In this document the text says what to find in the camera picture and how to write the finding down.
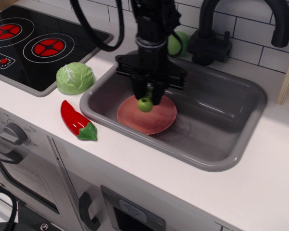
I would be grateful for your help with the grey oven door handle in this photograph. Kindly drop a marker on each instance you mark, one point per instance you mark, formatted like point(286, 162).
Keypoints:
point(9, 153)

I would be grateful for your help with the grey dishwasher panel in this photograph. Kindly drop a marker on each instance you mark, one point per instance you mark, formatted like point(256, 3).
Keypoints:
point(125, 215)

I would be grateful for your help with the black faucet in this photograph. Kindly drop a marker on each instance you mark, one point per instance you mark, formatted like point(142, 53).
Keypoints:
point(206, 48)

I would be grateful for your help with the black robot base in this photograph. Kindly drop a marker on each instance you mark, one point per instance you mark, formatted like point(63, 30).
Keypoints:
point(25, 219)

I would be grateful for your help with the grey sink basin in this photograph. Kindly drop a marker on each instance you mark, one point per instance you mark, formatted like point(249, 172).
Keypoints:
point(216, 115)

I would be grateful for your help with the green toy vegetable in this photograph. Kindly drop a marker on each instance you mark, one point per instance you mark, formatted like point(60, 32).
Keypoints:
point(177, 48)

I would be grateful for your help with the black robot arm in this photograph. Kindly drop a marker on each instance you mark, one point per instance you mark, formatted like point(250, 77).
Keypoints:
point(156, 21)

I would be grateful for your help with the red toy chili pepper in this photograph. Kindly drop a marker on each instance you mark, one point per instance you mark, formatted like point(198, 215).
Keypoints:
point(79, 125)

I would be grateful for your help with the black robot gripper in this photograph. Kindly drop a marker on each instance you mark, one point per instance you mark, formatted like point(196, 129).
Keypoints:
point(151, 65)

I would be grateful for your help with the toy oven door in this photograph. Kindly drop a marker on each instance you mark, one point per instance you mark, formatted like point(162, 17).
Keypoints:
point(34, 177)

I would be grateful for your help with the green toy cabbage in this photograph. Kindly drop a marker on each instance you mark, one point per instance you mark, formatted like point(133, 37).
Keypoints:
point(74, 78)

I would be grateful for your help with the black toy stove top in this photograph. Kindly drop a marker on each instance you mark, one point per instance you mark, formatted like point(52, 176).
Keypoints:
point(34, 46)

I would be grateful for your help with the grey oven knob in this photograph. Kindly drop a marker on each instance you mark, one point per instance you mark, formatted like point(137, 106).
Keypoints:
point(13, 134)

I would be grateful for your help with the green handled grey spatula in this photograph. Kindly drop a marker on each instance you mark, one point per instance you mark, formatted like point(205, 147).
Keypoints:
point(145, 104)

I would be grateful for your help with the dark grey cabinet handle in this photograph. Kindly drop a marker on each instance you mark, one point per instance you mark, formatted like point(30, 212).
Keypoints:
point(84, 204)

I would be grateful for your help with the pink plate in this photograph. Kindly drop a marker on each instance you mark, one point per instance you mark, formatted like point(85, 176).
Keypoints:
point(160, 118)

